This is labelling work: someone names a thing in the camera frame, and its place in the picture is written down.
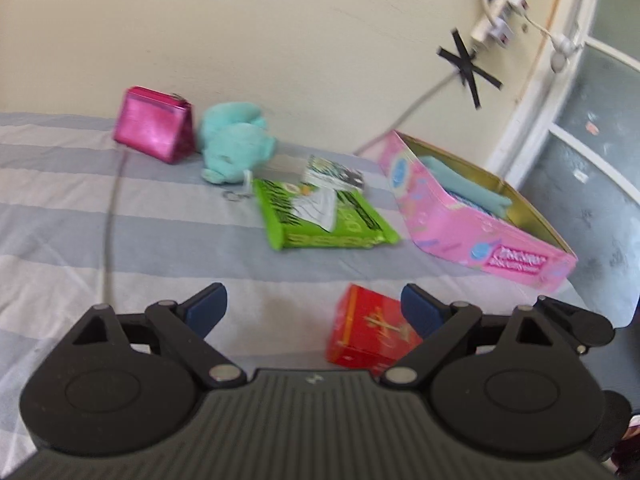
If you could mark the white torn sachet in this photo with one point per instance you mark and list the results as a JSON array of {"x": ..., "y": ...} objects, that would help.
[{"x": 315, "y": 207}]

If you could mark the black tape cross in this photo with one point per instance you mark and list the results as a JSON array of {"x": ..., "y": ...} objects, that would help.
[{"x": 467, "y": 67}]

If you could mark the white power strip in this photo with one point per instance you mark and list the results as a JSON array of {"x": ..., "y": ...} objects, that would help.
[{"x": 495, "y": 12}]

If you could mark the striped bed sheet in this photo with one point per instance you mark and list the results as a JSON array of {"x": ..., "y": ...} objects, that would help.
[{"x": 200, "y": 260}]

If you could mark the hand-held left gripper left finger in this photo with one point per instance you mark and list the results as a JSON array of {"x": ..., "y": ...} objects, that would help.
[{"x": 207, "y": 306}]

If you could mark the pink cardboard box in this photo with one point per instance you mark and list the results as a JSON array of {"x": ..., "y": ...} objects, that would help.
[{"x": 450, "y": 230}]

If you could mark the teal folded cloth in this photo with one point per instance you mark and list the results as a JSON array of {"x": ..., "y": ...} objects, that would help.
[{"x": 465, "y": 182}]

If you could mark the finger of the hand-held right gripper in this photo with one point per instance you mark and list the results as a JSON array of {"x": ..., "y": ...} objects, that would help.
[{"x": 575, "y": 321}]

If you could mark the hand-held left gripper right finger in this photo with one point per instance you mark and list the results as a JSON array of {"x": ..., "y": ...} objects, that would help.
[{"x": 419, "y": 310}]

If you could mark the black and white card packet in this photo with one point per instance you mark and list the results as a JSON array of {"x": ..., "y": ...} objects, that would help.
[{"x": 334, "y": 175}]

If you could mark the green snack packet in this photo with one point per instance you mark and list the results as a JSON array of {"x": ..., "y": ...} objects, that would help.
[{"x": 320, "y": 225}]

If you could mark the red cardboard box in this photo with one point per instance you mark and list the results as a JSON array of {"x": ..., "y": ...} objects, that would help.
[{"x": 372, "y": 330}]

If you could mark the magenta shiny purse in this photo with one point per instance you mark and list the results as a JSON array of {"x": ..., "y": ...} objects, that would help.
[{"x": 152, "y": 125}]

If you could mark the teal plush toy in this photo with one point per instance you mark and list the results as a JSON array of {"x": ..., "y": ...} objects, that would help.
[{"x": 235, "y": 142}]

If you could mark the white framed glass door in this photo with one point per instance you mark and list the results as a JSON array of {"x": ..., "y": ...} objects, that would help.
[{"x": 580, "y": 130}]

